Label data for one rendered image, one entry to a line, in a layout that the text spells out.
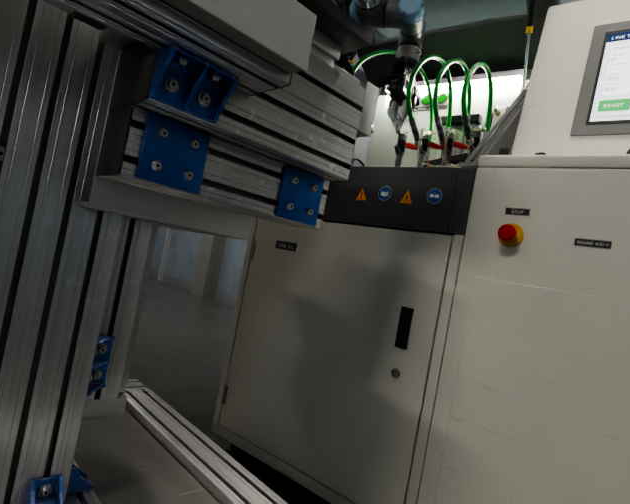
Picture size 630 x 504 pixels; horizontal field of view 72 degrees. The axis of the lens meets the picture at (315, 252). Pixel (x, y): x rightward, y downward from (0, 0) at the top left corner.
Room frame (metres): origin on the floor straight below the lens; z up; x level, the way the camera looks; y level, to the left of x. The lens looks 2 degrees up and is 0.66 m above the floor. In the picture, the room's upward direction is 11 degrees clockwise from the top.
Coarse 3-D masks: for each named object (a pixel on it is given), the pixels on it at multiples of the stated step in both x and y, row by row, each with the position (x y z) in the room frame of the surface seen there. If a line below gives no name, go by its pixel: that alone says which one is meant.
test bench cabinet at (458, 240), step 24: (456, 240) 1.00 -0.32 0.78; (456, 264) 1.00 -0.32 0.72; (240, 288) 1.42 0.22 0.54; (432, 360) 1.01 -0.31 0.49; (432, 384) 1.00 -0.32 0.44; (216, 408) 1.42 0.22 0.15; (432, 408) 1.00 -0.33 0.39; (216, 432) 1.41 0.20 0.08; (240, 456) 1.43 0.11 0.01; (264, 456) 1.28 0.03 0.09; (288, 480) 1.30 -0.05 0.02; (312, 480) 1.17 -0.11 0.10
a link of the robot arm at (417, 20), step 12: (396, 0) 1.26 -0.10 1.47; (408, 0) 1.22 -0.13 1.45; (420, 0) 1.21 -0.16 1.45; (396, 12) 1.25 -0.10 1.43; (408, 12) 1.22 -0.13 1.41; (420, 12) 1.22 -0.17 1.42; (396, 24) 1.27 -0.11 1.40; (408, 24) 1.26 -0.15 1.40; (420, 24) 1.27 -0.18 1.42; (408, 36) 1.32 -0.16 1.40
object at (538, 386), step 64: (576, 64) 1.17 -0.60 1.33; (512, 192) 0.94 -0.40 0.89; (576, 192) 0.87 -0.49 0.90; (512, 256) 0.93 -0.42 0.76; (576, 256) 0.85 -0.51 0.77; (512, 320) 0.91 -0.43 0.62; (576, 320) 0.84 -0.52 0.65; (448, 384) 0.98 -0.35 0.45; (512, 384) 0.90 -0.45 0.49; (576, 384) 0.83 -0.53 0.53; (448, 448) 0.96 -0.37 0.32; (512, 448) 0.89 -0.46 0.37; (576, 448) 0.82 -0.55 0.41
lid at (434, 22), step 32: (448, 0) 1.44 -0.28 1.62; (480, 0) 1.39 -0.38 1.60; (512, 0) 1.35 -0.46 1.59; (544, 0) 1.29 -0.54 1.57; (384, 32) 1.64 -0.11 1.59; (448, 32) 1.51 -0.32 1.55; (480, 32) 1.46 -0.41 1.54; (512, 32) 1.41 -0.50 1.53; (384, 64) 1.74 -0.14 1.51; (512, 64) 1.49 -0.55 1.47
